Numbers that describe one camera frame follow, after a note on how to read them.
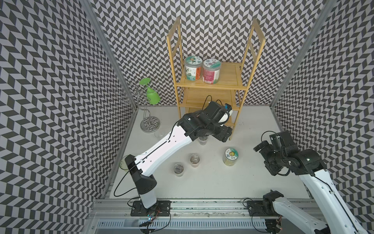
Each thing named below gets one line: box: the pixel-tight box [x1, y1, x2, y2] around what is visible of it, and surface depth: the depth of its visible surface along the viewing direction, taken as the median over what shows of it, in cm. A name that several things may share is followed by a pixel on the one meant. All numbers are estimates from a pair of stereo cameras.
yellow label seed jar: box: [222, 147, 239, 167], surface depth 86 cm
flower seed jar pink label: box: [202, 58, 222, 85], surface depth 65 cm
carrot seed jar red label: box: [184, 55, 204, 81], surface depth 67 cm
